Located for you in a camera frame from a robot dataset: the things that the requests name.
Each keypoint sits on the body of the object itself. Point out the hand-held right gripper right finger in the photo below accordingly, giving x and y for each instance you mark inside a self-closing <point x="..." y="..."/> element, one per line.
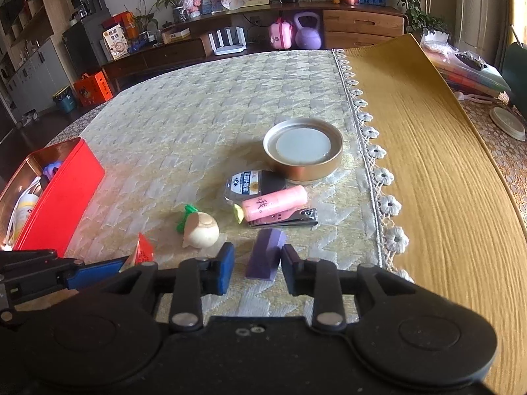
<point x="290" y="273"/>

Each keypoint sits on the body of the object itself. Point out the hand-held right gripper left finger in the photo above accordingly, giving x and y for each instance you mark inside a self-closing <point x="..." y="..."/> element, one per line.
<point x="222" y="269"/>

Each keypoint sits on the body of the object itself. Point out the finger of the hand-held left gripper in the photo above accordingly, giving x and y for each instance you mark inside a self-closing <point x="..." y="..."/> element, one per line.
<point x="29" y="258"/>
<point x="99" y="273"/>

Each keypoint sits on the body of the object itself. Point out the small purple pink block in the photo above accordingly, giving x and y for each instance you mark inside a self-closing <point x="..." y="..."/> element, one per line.
<point x="261" y="260"/>

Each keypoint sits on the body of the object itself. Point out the white turnip toy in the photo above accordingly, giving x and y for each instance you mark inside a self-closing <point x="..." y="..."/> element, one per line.
<point x="201" y="230"/>

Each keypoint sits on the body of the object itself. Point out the white yellow bottle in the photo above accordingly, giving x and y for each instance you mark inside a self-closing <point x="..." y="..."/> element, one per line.
<point x="26" y="209"/>

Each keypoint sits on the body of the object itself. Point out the small red triangular piece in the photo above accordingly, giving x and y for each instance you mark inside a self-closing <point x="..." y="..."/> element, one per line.
<point x="144" y="253"/>

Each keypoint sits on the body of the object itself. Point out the small yellow green piece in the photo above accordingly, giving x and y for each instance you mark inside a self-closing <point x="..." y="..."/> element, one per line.
<point x="238" y="213"/>

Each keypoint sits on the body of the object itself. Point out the black nail clipper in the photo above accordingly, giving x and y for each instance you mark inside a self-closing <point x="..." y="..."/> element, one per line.
<point x="304" y="216"/>

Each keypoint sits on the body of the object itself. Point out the red tin box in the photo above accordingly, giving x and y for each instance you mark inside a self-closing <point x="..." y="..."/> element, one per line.
<point x="66" y="197"/>

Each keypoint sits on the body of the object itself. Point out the pink tube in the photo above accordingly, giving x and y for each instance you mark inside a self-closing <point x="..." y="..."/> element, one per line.
<point x="271" y="204"/>

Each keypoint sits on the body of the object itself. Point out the white sunglasses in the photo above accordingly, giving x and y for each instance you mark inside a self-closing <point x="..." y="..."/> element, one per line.
<point x="43" y="183"/>

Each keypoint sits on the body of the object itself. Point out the black packet blue label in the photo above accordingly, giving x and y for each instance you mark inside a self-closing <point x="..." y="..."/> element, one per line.
<point x="247" y="183"/>

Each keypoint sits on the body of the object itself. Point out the purple toy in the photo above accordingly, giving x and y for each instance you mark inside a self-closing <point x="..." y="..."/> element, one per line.
<point x="51" y="169"/>

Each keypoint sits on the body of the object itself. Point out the gold round tin lid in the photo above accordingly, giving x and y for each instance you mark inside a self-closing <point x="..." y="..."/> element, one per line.
<point x="302" y="148"/>

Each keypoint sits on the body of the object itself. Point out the pair of shoes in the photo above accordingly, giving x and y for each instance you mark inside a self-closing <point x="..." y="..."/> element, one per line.
<point x="29" y="118"/>

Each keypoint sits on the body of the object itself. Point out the cream quilted table cloth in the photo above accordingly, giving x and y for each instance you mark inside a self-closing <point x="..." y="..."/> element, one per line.
<point x="206" y="111"/>

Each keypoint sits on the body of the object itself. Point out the teal bin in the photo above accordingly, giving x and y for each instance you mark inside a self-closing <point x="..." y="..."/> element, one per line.
<point x="64" y="99"/>

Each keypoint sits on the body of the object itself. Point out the yellow table mat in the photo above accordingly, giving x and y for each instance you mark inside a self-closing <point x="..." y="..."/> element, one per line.
<point x="432" y="193"/>

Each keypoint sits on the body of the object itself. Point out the orange gift box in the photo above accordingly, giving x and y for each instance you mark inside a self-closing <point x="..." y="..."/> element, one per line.
<point x="92" y="89"/>

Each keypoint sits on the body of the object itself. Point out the black fridge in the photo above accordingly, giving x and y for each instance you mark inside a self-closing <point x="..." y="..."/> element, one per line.
<point x="82" y="47"/>

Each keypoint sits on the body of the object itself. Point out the white router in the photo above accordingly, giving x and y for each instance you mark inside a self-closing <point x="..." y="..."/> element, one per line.
<point x="226" y="45"/>

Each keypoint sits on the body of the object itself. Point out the cereal box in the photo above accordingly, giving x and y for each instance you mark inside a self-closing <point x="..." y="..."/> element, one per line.
<point x="115" y="43"/>

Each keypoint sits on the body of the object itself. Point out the purple kettlebell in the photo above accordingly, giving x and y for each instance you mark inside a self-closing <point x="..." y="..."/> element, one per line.
<point x="308" y="37"/>

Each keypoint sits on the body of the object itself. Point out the small white box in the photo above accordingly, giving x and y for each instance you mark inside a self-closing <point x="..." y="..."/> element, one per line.
<point x="176" y="36"/>

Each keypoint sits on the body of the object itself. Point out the pink toy case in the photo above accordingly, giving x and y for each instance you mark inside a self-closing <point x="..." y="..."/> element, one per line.
<point x="280" y="35"/>

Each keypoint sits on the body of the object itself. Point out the red gift bag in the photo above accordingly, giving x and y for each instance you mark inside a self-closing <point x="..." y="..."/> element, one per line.
<point x="123" y="22"/>

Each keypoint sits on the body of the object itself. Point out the white spoon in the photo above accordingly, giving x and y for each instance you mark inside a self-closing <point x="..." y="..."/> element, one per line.
<point x="473" y="98"/>

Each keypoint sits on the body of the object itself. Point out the small potted plant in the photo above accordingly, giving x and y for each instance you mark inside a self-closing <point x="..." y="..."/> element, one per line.
<point x="144" y="22"/>

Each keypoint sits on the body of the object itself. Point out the potted orchid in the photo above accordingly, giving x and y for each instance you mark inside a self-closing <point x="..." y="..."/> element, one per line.
<point x="179" y="14"/>

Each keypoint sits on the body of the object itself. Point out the wooden TV cabinet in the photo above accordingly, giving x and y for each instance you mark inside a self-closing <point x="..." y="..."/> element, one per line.
<point x="358" y="20"/>

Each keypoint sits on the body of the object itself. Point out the black coffee machine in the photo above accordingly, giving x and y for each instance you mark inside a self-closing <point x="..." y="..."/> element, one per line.
<point x="87" y="2"/>

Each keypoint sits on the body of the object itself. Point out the white round lid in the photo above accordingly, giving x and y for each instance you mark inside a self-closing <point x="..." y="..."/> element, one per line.
<point x="507" y="122"/>

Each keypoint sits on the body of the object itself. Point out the stack of books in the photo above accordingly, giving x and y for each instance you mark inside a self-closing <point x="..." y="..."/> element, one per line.
<point x="465" y="72"/>

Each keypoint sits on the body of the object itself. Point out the wall shelf unit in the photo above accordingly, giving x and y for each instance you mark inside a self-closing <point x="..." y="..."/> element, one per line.
<point x="20" y="28"/>

